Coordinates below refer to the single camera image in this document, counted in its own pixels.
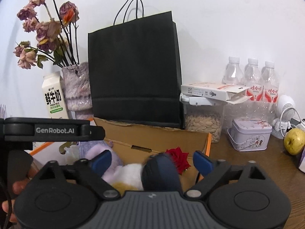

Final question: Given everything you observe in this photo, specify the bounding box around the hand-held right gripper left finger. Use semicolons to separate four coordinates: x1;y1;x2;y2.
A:
39;149;120;200

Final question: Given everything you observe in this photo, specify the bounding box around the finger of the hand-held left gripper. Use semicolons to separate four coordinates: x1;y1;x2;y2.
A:
0;117;106;142

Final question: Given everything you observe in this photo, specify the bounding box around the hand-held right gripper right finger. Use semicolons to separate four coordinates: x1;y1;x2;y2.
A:
186;150;267;199

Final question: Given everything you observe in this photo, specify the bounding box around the purple fluffy cloth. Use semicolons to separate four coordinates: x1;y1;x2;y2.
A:
85;145;125;189

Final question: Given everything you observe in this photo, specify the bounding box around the purple linen drawstring pouch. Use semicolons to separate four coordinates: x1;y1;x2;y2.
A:
78;140;114;153

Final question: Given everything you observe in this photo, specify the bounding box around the red artificial rose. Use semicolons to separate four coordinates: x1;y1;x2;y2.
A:
165;147;191;175

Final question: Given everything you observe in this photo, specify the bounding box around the yellow and white plush toy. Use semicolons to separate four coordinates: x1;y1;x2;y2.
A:
112;163;144;192

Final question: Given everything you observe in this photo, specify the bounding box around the navy zipper pouch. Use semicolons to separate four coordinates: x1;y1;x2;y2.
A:
142;154;182;192

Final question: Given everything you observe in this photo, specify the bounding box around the orange cardboard box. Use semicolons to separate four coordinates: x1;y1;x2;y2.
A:
29;117;212;189

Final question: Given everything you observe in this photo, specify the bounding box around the person's left hand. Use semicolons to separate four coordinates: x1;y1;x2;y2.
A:
1;180;31;223

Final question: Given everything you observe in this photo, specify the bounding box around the clear container of seeds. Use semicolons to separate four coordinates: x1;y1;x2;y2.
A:
180;94;225;144

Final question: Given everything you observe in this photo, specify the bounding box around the white milk carton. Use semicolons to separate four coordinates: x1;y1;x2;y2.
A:
42;71;70;120

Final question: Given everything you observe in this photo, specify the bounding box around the white printed tin box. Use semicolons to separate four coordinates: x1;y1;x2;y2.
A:
227;117;273;152

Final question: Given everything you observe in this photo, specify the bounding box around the purple glazed vase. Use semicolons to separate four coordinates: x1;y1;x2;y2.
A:
61;62;94;120

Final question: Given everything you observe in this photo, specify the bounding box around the clear plastic wrap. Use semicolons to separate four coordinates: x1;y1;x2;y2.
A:
223;100;280;130

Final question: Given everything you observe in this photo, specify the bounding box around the white flat paper box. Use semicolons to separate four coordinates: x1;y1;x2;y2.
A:
180;82;254;106

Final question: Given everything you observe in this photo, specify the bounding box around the black paper shopping bag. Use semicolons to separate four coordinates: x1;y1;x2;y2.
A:
87;0;184;129

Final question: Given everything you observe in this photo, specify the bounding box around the yellow green apple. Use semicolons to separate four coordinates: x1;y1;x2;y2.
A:
283;128;305;156

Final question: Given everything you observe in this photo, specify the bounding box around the clear water bottle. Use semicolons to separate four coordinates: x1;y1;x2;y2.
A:
262;61;280;104
243;57;264;103
222;56;244;87

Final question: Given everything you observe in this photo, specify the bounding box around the small white desk fan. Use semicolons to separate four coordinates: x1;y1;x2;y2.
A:
271;95;296;139

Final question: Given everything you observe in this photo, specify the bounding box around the purple tissue pack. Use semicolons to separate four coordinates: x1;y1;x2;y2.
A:
298;145;305;170

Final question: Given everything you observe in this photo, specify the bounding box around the dried pink rose bouquet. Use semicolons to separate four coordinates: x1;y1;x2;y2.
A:
13;0;80;70

